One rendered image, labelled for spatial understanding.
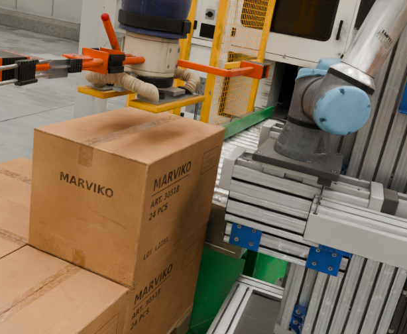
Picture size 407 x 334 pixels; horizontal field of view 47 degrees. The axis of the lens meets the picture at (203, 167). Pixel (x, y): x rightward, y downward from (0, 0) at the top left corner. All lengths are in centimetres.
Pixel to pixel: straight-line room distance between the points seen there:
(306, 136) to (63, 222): 78
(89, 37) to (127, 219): 182
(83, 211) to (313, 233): 69
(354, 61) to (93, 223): 86
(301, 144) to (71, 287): 77
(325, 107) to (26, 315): 91
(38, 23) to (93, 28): 1013
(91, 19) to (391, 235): 229
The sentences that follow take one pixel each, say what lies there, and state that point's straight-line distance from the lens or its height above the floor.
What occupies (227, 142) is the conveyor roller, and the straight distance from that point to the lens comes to 312.
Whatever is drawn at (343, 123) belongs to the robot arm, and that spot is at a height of 118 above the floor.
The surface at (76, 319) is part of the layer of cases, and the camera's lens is 135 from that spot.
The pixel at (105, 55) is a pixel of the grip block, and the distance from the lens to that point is 132.
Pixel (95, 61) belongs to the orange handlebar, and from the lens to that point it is 130.
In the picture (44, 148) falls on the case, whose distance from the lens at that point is 150.
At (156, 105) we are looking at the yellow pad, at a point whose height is 107.
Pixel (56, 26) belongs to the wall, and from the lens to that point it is 1283.
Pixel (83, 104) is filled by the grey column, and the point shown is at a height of 66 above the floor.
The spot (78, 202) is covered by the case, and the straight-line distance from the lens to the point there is 147.
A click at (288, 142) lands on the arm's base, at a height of 107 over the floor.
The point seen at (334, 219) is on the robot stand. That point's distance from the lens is 118.
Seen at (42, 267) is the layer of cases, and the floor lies 54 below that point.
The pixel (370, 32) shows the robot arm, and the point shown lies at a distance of 113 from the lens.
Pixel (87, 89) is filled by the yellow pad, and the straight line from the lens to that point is 152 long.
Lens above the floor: 137
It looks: 19 degrees down
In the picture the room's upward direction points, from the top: 10 degrees clockwise
